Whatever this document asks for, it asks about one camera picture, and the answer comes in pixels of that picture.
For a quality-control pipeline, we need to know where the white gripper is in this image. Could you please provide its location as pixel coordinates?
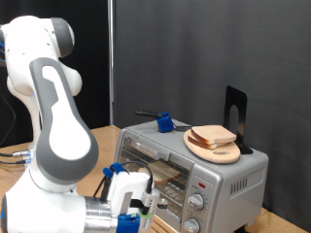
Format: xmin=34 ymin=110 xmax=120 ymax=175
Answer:
xmin=106 ymin=170 xmax=170 ymax=217

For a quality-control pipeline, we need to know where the white bread slice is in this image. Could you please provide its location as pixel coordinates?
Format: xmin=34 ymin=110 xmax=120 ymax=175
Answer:
xmin=138 ymin=160 xmax=183 ymax=187

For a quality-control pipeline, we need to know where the silver oven knob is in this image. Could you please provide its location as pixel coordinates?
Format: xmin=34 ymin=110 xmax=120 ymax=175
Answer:
xmin=188 ymin=192 xmax=206 ymax=212
xmin=182 ymin=216 xmax=202 ymax=233

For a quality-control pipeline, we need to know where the glass oven door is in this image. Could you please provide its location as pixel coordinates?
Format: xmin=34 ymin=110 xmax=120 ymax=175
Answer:
xmin=116 ymin=128 xmax=195 ymax=231

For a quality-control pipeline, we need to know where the spatula with blue block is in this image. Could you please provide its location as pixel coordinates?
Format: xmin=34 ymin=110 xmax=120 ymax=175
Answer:
xmin=134 ymin=110 xmax=203 ymax=134

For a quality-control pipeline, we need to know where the silver toaster oven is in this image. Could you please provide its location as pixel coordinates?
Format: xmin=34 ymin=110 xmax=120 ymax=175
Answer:
xmin=113 ymin=116 xmax=270 ymax=233

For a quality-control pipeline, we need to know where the wooden box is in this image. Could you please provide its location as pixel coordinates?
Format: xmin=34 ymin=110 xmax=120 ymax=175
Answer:
xmin=150 ymin=214 xmax=171 ymax=233

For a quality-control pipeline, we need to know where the tan bread slice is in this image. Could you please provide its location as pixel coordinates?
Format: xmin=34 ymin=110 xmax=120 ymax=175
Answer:
xmin=187 ymin=135 xmax=232 ymax=150
xmin=190 ymin=124 xmax=237 ymax=146

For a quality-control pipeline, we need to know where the round wooden board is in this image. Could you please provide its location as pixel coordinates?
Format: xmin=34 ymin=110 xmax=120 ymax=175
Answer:
xmin=183 ymin=129 xmax=242 ymax=165

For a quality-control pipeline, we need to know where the black metal bookend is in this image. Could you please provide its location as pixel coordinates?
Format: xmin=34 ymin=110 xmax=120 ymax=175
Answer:
xmin=224 ymin=84 xmax=254 ymax=155

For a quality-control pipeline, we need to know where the black fabric backdrop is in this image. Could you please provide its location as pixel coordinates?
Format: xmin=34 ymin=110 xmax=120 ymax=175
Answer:
xmin=0 ymin=0 xmax=111 ymax=149

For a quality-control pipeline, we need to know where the metal stand pole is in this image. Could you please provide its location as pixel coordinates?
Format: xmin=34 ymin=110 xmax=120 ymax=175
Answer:
xmin=107 ymin=0 xmax=116 ymax=126

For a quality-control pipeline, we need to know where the grey fabric backdrop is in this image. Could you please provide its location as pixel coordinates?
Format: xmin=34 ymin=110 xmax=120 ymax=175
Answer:
xmin=114 ymin=0 xmax=311 ymax=233

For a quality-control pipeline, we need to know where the wire oven rack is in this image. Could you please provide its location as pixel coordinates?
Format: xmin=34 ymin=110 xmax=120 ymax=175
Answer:
xmin=120 ymin=151 xmax=191 ymax=221

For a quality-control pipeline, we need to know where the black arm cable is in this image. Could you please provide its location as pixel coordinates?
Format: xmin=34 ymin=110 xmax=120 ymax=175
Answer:
xmin=0 ymin=90 xmax=155 ymax=199

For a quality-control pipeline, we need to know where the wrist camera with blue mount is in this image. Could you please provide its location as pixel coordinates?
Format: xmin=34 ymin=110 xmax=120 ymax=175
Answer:
xmin=116 ymin=188 xmax=160 ymax=233

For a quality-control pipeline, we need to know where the base cable with silver connector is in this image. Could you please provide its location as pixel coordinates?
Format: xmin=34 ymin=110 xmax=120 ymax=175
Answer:
xmin=0 ymin=149 xmax=33 ymax=159

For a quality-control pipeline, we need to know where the black base cable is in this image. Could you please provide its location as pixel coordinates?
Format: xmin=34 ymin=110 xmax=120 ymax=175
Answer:
xmin=0 ymin=158 xmax=30 ymax=166

